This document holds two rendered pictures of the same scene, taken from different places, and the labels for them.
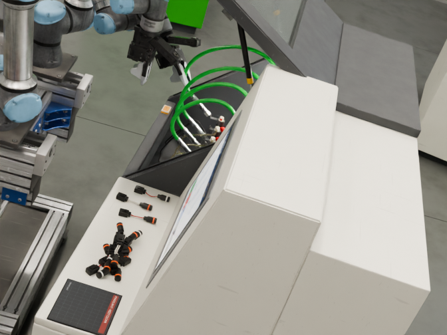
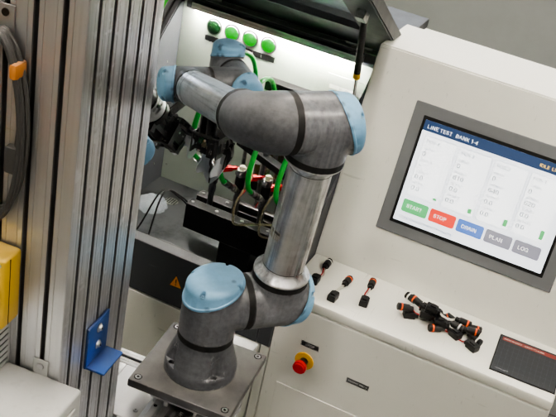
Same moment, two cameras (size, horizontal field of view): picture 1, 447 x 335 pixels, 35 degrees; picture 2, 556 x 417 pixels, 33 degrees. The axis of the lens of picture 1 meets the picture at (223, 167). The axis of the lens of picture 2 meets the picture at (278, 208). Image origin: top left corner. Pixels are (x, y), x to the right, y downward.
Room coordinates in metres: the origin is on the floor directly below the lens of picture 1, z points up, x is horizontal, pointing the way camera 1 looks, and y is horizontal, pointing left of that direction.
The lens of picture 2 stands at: (1.40, 2.19, 2.30)
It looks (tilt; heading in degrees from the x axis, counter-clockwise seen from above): 29 degrees down; 288
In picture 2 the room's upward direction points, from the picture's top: 12 degrees clockwise
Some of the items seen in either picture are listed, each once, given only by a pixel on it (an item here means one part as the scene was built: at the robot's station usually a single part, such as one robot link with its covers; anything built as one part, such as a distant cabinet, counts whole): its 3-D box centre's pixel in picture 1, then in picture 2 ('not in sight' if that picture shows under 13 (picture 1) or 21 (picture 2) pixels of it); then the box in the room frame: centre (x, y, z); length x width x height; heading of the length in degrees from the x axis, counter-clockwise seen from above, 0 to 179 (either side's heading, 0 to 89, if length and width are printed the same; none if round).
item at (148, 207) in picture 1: (134, 201); (340, 288); (1.81, 0.24, 0.99); 0.12 x 0.02 x 0.02; 85
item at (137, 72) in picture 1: (138, 73); (214, 170); (2.15, 0.38, 1.26); 0.06 x 0.03 x 0.09; 89
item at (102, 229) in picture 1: (116, 251); (423, 326); (1.58, 0.23, 0.96); 0.70 x 0.22 x 0.03; 179
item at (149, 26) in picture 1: (151, 23); not in sight; (2.16, 0.38, 1.45); 0.08 x 0.08 x 0.05
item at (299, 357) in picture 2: not in sight; (301, 364); (1.84, 0.35, 0.80); 0.05 x 0.04 x 0.05; 179
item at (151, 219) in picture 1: (138, 216); (368, 291); (1.75, 0.21, 0.99); 0.12 x 0.02 x 0.02; 96
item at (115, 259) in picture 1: (116, 248); (441, 318); (1.55, 0.22, 1.01); 0.23 x 0.11 x 0.06; 179
